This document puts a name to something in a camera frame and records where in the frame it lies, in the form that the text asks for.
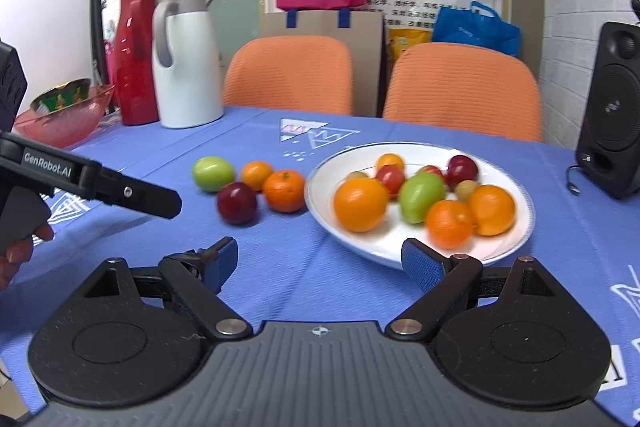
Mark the white thermos jug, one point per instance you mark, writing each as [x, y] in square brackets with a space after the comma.
[187, 72]

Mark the red thermos jug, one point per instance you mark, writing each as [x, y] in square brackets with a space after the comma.
[135, 57]

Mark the red and yellow nectarine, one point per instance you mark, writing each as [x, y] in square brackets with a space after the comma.
[430, 171]
[390, 181]

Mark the green plum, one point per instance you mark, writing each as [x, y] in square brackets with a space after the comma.
[421, 197]
[213, 173]

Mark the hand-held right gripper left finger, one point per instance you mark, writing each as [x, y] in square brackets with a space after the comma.
[224, 262]

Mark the blue tote bag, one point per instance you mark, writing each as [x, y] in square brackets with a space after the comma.
[475, 32]

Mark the white round plate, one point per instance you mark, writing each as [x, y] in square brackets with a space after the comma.
[390, 242]

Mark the brown paper bag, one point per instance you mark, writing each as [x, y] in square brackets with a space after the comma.
[370, 57]

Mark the yellow packet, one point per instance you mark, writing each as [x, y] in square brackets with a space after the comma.
[407, 44]

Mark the pink glass bowl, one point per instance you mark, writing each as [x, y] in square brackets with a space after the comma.
[65, 127]

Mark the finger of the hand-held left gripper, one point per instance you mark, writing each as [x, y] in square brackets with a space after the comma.
[145, 197]

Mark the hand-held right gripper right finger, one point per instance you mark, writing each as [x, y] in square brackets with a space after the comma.
[420, 264]

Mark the small orange tangerine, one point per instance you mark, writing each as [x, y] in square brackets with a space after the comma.
[390, 161]
[257, 174]

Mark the person's left hand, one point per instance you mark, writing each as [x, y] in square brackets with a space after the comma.
[15, 257]

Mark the black speaker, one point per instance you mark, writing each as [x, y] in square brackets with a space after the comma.
[612, 107]

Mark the green patterned object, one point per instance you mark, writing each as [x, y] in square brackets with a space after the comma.
[60, 97]

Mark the orange fabric chair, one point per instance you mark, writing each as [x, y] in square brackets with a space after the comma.
[287, 74]
[460, 92]

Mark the dark red plum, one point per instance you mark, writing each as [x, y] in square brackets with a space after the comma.
[461, 171]
[237, 203]

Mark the small black object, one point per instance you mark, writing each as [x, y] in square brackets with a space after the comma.
[636, 9]

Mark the blue printed tablecloth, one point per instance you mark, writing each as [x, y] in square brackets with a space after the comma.
[300, 247]

